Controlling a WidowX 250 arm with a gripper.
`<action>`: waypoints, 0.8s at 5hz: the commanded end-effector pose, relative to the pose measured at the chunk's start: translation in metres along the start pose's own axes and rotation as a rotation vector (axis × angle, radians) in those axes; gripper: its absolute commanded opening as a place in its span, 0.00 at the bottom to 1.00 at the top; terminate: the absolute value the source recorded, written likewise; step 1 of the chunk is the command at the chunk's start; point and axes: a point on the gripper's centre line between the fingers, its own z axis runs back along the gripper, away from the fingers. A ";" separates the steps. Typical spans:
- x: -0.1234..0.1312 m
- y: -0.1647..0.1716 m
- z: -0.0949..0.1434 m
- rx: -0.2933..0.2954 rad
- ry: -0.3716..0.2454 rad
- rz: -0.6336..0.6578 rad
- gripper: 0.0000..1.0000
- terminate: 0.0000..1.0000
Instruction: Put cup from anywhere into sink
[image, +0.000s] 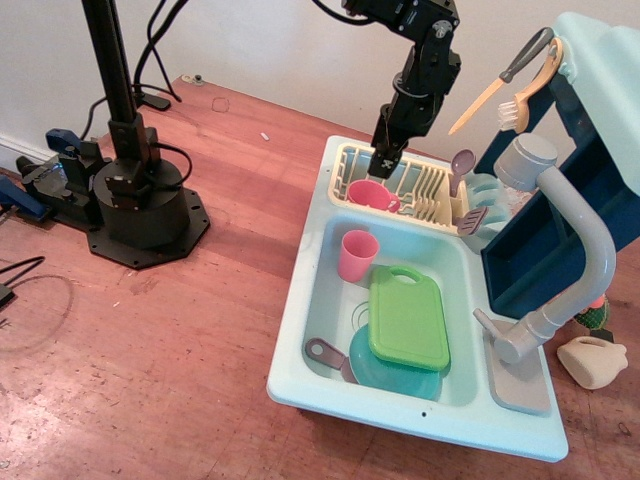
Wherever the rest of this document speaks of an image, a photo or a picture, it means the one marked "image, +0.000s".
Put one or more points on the light blue toy sink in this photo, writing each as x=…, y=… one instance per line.
x=321, y=305

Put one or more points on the blue clamp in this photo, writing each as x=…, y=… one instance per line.
x=60, y=189

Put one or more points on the light blue plates in rack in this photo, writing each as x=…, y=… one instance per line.
x=485, y=190

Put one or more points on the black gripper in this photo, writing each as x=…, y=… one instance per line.
x=401, y=120

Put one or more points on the light blue shelf top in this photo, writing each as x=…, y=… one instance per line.
x=601, y=63

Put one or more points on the purple toy spoon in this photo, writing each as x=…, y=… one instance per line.
x=462, y=163

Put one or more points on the grey toy faucet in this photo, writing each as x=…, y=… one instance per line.
x=529, y=164

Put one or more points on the purple pan handle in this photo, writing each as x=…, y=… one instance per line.
x=326, y=354

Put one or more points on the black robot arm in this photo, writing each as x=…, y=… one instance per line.
x=420, y=88

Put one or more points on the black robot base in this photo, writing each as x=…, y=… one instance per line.
x=148, y=226

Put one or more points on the cream dish rack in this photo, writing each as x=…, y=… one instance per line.
x=422, y=186

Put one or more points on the dark blue shelf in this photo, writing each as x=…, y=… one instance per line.
x=537, y=254

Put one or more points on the purple toy spatula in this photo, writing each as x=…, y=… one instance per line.
x=469, y=223

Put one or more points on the toy knife grey handle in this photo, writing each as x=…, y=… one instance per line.
x=500, y=80

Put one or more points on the pink plastic tumbler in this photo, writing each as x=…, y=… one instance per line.
x=358, y=250

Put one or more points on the yellow dish brush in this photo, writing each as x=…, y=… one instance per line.
x=515, y=115

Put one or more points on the green cutting board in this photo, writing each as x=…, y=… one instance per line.
x=406, y=318

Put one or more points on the green toy vegetable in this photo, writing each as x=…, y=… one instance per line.
x=595, y=318

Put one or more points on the beige toy jug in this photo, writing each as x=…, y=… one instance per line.
x=592, y=362

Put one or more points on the black power adapter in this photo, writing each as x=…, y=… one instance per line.
x=152, y=101

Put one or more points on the teal plastic plate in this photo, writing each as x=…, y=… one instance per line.
x=371, y=371

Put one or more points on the pink mug with handle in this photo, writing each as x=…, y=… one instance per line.
x=372, y=194

